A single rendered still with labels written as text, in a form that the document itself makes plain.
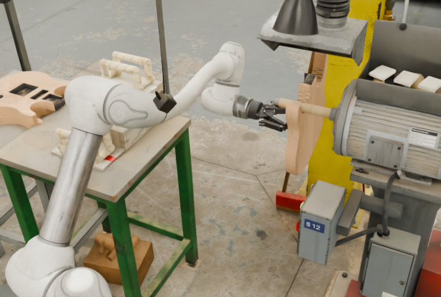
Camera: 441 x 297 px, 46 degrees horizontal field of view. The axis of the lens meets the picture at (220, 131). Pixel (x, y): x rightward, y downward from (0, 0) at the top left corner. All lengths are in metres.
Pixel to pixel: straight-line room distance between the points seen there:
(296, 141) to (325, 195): 0.30
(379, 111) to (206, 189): 1.91
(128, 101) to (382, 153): 0.77
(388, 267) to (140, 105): 0.96
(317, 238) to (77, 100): 0.85
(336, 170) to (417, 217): 1.27
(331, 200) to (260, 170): 1.92
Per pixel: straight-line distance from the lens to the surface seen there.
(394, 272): 1.84
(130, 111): 1.54
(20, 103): 2.52
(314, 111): 1.76
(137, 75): 2.17
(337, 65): 2.68
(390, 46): 1.69
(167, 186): 3.40
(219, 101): 2.04
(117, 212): 2.02
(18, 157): 2.27
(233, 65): 1.99
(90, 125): 1.66
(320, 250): 1.65
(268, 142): 3.76
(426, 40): 1.67
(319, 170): 3.05
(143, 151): 2.14
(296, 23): 1.50
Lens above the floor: 2.18
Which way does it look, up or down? 34 degrees down
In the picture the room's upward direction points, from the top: 2 degrees counter-clockwise
